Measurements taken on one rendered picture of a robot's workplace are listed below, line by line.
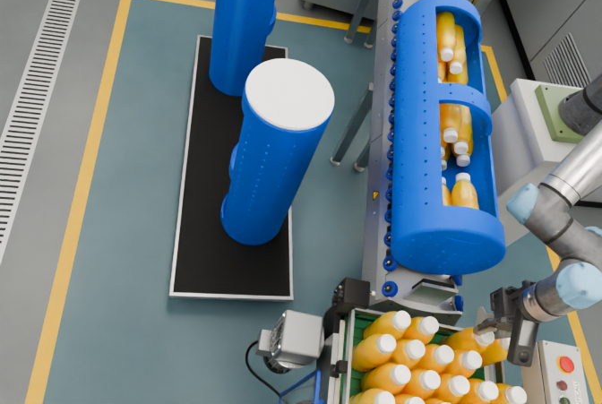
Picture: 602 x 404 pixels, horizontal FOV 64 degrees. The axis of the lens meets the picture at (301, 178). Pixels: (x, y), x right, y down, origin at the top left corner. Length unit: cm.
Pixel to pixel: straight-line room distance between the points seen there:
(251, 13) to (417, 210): 129
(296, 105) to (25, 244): 143
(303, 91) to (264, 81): 12
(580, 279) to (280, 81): 97
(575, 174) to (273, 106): 81
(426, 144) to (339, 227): 124
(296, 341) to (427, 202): 50
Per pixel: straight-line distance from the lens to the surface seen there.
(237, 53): 237
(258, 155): 156
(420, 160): 130
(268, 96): 147
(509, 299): 119
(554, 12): 371
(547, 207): 107
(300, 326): 135
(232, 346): 219
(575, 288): 101
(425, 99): 143
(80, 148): 260
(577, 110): 166
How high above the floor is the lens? 214
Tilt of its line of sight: 57 degrees down
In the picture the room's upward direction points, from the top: 24 degrees clockwise
